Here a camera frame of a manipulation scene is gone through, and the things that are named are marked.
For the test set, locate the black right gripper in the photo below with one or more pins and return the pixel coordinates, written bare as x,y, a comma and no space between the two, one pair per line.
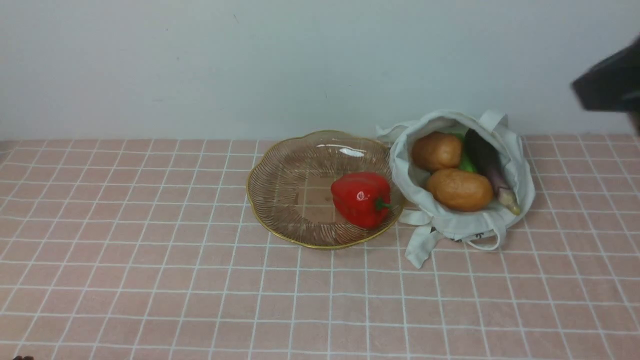
613,85

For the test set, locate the red bell pepper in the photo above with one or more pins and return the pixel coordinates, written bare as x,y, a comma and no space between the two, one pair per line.
363,199

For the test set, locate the white cloth tote bag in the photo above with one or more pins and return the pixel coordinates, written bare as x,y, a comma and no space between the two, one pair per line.
485,229

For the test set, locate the purple eggplant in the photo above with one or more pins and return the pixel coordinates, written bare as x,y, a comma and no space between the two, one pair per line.
485,159

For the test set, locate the green pepper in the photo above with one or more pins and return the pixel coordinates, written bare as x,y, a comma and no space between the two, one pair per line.
465,163

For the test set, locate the front brown potato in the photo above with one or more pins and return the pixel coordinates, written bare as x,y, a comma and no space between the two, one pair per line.
460,190

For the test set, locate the brown potato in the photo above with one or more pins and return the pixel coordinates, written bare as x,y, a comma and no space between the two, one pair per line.
460,190
437,151

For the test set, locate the rear brown potato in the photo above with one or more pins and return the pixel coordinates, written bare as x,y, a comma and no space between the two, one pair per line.
437,151

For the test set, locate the glass plate with gold rim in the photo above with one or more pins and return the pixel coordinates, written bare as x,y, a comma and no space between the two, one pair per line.
289,188

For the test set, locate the pink grid tablecloth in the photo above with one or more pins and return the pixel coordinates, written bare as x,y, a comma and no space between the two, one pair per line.
149,250

